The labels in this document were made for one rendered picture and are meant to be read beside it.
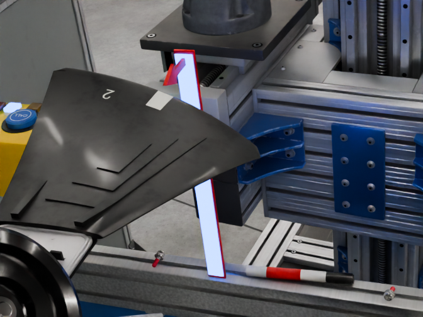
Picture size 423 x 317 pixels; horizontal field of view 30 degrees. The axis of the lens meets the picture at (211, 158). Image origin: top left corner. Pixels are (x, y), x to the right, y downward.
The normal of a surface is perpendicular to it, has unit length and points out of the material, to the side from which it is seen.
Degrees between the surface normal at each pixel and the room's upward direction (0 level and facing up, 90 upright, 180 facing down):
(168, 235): 0
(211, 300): 90
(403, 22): 90
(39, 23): 90
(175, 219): 0
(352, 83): 0
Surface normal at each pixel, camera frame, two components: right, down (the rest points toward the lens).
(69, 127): -0.01, -0.77
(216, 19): -0.28, 0.26
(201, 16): -0.54, 0.23
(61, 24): 0.94, 0.08
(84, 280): -0.32, 0.54
